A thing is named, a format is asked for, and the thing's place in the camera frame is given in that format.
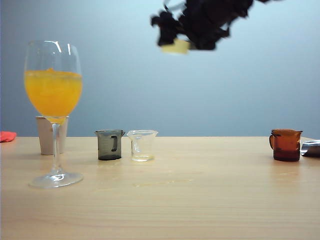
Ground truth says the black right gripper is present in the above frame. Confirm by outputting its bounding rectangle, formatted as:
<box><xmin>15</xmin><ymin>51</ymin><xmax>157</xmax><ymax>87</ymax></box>
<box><xmin>150</xmin><ymin>0</ymin><xmax>276</xmax><ymax>51</ymax></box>

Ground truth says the clear measuring cup brown mark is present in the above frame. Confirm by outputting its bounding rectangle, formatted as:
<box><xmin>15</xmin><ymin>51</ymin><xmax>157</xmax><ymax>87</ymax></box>
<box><xmin>160</xmin><ymin>37</ymin><xmax>198</xmax><ymax>55</ymax></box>

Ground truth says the smoky grey measuring cup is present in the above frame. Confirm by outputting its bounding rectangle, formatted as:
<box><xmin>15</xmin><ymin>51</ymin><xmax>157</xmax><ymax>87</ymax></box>
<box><xmin>94</xmin><ymin>129</ymin><xmax>126</xmax><ymax>161</ymax></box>

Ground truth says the wine glass with orange juice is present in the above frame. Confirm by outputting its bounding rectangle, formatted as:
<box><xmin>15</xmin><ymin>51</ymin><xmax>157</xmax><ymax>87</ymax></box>
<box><xmin>23</xmin><ymin>40</ymin><xmax>84</xmax><ymax>190</ymax></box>

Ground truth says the amber measuring cup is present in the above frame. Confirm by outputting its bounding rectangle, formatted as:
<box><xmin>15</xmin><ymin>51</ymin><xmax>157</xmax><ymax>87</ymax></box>
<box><xmin>268</xmin><ymin>128</ymin><xmax>304</xmax><ymax>162</ymax></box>

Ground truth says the white paper cup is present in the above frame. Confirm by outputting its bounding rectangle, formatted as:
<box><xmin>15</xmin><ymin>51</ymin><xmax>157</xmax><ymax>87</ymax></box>
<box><xmin>35</xmin><ymin>115</ymin><xmax>69</xmax><ymax>156</ymax></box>

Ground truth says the silver foil bag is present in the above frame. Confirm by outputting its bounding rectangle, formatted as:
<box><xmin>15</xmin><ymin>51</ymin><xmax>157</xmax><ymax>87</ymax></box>
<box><xmin>300</xmin><ymin>140</ymin><xmax>320</xmax><ymax>158</ymax></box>

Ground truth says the red cloth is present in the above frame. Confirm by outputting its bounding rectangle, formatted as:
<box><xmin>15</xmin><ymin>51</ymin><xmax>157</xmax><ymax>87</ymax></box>
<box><xmin>0</xmin><ymin>131</ymin><xmax>18</xmax><ymax>143</ymax></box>

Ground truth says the clear measuring cup with handle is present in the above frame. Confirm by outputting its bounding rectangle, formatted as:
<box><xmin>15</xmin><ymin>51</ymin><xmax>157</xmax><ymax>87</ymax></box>
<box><xmin>126</xmin><ymin>129</ymin><xmax>159</xmax><ymax>162</ymax></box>

